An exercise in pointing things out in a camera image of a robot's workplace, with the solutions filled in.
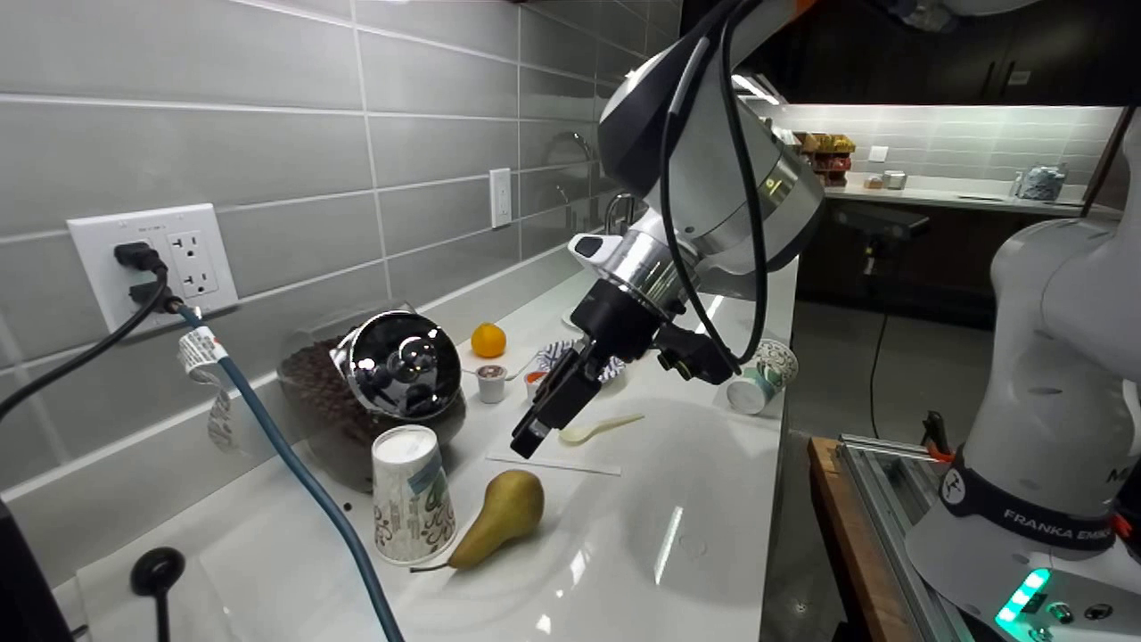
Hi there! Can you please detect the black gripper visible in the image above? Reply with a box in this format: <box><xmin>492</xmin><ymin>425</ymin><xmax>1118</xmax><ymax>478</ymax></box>
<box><xmin>510</xmin><ymin>277</ymin><xmax>663</xmax><ymax>463</ymax></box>

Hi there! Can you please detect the green yellow pear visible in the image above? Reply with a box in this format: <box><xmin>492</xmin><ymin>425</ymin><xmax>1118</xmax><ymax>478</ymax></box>
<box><xmin>408</xmin><ymin>466</ymin><xmax>550</xmax><ymax>576</ymax></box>

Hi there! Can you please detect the cream plastic spoon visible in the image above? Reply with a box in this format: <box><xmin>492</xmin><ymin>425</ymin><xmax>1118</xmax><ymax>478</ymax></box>
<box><xmin>555</xmin><ymin>410</ymin><xmax>650</xmax><ymax>448</ymax></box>

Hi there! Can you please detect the orange fruit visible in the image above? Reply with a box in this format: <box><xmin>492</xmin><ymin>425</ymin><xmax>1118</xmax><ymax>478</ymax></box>
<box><xmin>466</xmin><ymin>320</ymin><xmax>510</xmax><ymax>364</ymax></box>

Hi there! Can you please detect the printed paper cup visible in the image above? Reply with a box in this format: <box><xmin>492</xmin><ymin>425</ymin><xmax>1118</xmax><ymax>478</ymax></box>
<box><xmin>722</xmin><ymin>335</ymin><xmax>803</xmax><ymax>421</ymax></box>
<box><xmin>366</xmin><ymin>421</ymin><xmax>459</xmax><ymax>566</ymax></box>

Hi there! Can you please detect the wooden bench top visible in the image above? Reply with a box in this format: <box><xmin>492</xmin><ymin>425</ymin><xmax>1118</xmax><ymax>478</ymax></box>
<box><xmin>807</xmin><ymin>436</ymin><xmax>942</xmax><ymax>642</ymax></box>

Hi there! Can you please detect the brown basket of items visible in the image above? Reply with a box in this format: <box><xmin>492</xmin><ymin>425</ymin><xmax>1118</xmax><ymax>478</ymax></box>
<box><xmin>793</xmin><ymin>123</ymin><xmax>859</xmax><ymax>188</ymax></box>

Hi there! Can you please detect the dark kitchen cabinet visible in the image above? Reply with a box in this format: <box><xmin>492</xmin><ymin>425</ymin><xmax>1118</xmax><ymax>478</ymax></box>
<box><xmin>796</xmin><ymin>201</ymin><xmax>1011</xmax><ymax>330</ymax></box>

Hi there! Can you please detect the red black clip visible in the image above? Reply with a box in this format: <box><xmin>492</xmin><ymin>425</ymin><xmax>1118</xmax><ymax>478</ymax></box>
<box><xmin>919</xmin><ymin>408</ymin><xmax>959</xmax><ymax>469</ymax></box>

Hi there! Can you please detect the white tape wrap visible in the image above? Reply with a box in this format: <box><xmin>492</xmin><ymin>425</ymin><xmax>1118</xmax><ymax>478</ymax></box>
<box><xmin>173</xmin><ymin>324</ymin><xmax>233</xmax><ymax>380</ymax></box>

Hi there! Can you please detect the small silver container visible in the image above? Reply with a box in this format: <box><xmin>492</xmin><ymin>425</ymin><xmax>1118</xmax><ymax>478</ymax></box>
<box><xmin>1011</xmin><ymin>161</ymin><xmax>1070</xmax><ymax>205</ymax></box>

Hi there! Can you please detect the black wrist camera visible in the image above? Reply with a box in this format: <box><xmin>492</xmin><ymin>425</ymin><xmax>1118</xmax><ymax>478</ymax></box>
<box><xmin>650</xmin><ymin>316</ymin><xmax>738</xmax><ymax>387</ymax></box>

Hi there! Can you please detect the white wall switch plate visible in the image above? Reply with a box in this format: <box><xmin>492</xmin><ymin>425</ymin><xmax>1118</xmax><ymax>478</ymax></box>
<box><xmin>485</xmin><ymin>163</ymin><xmax>516</xmax><ymax>230</ymax></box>

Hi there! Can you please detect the blue cable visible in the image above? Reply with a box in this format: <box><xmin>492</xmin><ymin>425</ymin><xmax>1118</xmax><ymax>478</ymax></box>
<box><xmin>125</xmin><ymin>277</ymin><xmax>408</xmax><ymax>642</ymax></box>

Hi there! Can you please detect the thin black hanging cable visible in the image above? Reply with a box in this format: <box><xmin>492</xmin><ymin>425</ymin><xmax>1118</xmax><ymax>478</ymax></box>
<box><xmin>865</xmin><ymin>309</ymin><xmax>892</xmax><ymax>441</ymax></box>

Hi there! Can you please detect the aluminium frame rail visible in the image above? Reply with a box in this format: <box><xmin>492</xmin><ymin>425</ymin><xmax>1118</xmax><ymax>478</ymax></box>
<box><xmin>845</xmin><ymin>441</ymin><xmax>972</xmax><ymax>642</ymax></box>

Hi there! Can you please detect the white wall outlet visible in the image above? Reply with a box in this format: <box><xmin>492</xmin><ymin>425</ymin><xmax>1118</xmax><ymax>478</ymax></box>
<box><xmin>65</xmin><ymin>201</ymin><xmax>242</xmax><ymax>335</ymax></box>

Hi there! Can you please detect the black round plug with cord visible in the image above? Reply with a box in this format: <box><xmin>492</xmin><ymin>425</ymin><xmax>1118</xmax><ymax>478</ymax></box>
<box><xmin>125</xmin><ymin>543</ymin><xmax>190</xmax><ymax>642</ymax></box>

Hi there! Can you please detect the black power cable with plug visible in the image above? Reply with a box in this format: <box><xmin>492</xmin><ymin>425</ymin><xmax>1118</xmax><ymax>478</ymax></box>
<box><xmin>0</xmin><ymin>238</ymin><xmax>173</xmax><ymax>421</ymax></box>

